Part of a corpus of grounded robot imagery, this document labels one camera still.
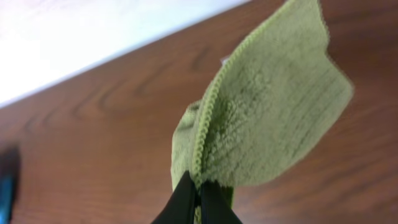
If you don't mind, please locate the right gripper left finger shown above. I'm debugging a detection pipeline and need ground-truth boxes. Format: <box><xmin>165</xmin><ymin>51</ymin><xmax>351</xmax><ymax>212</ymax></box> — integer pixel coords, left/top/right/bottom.
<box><xmin>152</xmin><ymin>171</ymin><xmax>197</xmax><ymax>224</ymax></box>

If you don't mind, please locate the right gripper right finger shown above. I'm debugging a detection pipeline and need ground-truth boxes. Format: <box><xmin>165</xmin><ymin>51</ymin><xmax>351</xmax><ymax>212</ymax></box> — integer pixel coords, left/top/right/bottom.
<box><xmin>201</xmin><ymin>182</ymin><xmax>242</xmax><ymax>224</ymax></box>

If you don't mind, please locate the light green cloth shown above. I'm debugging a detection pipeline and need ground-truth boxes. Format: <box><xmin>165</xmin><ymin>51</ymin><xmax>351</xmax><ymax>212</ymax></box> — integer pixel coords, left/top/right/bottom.
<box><xmin>170</xmin><ymin>0</ymin><xmax>355</xmax><ymax>224</ymax></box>

